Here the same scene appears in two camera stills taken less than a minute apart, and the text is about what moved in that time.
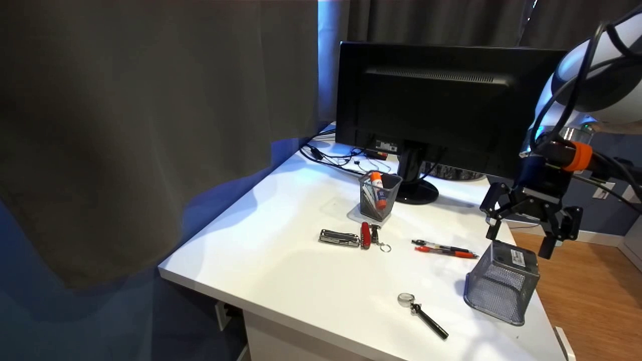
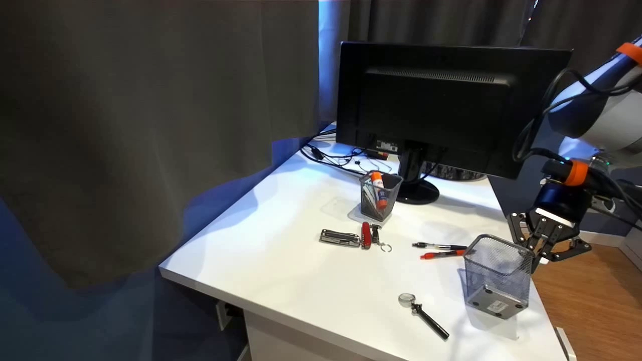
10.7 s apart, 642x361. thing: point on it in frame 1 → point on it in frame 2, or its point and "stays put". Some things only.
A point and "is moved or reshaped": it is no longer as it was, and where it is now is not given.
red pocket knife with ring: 370,237 stays put
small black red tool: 337,237 stays put
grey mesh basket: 502,282 is moved or reshaped
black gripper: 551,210 → 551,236
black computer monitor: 441,107 stays put
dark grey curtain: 113,114 stays put
